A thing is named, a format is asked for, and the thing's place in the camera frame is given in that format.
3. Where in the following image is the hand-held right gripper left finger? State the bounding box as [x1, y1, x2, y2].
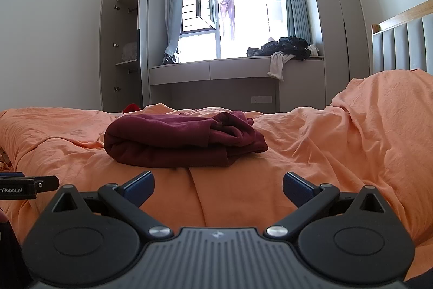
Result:
[51, 171, 172, 239]

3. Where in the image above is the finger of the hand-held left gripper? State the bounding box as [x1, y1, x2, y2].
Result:
[0, 172, 60, 200]

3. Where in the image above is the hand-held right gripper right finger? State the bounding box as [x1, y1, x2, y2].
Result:
[265, 171, 386, 239]

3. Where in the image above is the maroon garment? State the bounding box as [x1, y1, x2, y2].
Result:
[104, 110, 269, 169]

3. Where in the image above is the pile of dark clothes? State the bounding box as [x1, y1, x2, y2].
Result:
[246, 36, 312, 61]

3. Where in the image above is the patterned cloth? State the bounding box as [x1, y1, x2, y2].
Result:
[0, 147, 14, 171]

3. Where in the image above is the orange bed sheet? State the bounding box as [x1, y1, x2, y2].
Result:
[0, 69, 433, 283]

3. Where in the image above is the white cloth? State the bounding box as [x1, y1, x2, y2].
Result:
[268, 51, 295, 81]

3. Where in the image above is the grey window bench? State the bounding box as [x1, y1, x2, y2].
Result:
[149, 55, 326, 113]

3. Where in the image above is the open grey wardrobe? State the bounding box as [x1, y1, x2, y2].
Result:
[100, 0, 151, 113]

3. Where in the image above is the tall grey wardrobe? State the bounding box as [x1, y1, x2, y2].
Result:
[296, 0, 371, 107]

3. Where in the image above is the grey padded headboard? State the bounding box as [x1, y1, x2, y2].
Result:
[371, 0, 433, 74]

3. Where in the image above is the window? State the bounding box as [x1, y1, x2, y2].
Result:
[179, 0, 288, 59]

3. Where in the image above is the purple hanging garment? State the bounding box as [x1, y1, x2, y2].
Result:
[219, 0, 236, 41]

